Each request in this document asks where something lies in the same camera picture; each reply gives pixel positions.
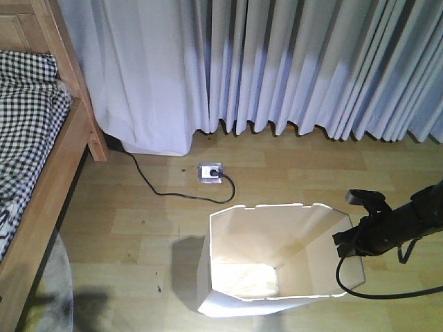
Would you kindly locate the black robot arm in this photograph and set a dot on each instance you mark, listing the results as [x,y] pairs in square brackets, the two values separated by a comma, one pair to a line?
[427,203]

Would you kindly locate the white plastic trash bin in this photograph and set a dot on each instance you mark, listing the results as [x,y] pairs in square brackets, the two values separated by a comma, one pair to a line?
[268,258]

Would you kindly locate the light grey curtain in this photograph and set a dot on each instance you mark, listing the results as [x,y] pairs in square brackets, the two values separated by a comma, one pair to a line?
[158,71]

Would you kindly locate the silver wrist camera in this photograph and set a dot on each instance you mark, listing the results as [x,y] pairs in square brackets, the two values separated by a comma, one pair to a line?
[365,198]

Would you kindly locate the wooden bed frame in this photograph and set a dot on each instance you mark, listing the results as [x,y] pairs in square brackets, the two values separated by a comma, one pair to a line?
[39,27]

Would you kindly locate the grey round rug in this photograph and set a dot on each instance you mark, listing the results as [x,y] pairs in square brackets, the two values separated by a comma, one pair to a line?
[56,291]

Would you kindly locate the black white checkered bedding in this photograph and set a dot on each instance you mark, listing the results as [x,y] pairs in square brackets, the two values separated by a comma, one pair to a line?
[34,106]

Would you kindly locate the floor power outlet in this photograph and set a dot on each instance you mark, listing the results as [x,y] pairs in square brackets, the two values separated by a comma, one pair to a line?
[209,173]

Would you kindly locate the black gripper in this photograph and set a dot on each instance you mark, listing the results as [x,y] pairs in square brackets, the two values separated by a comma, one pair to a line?
[379,233]

